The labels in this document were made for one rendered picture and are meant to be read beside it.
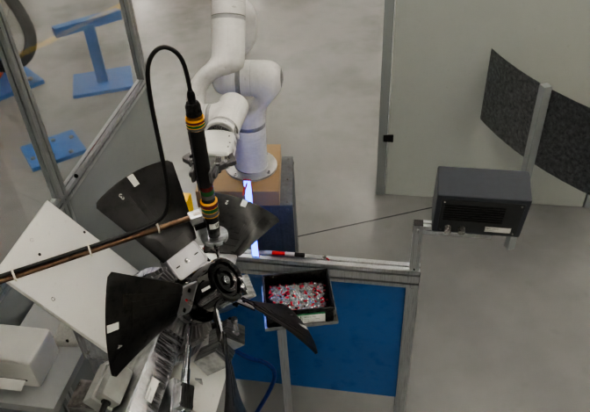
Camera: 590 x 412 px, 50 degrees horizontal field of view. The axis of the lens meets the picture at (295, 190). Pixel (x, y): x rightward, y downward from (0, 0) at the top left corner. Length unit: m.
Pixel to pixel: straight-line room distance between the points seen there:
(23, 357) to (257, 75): 1.08
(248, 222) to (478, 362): 1.52
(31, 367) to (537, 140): 2.29
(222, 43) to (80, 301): 0.74
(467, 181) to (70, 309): 1.12
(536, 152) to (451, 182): 1.32
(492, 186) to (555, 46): 1.55
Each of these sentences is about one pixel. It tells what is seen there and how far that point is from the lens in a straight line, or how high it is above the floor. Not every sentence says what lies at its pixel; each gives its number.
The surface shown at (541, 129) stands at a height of 0.75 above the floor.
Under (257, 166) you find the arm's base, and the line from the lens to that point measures 2.28.
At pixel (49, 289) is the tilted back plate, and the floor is 1.27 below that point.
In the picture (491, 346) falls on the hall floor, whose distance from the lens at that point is 3.09.
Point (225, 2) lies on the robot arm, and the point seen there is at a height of 1.75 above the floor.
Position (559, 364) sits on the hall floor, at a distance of 3.11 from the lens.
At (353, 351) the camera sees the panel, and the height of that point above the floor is 0.38.
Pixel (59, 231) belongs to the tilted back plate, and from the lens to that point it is 1.74.
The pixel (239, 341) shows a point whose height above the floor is 0.92.
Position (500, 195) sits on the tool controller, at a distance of 1.88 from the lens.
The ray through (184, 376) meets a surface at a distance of 1.61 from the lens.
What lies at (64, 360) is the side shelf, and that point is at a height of 0.86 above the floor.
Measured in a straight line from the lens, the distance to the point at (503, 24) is 3.25.
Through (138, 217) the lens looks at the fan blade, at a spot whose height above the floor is 1.36.
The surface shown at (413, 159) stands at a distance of 3.63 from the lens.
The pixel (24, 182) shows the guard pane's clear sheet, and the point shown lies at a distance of 2.21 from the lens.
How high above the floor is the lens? 2.38
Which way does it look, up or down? 39 degrees down
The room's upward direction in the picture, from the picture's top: 3 degrees counter-clockwise
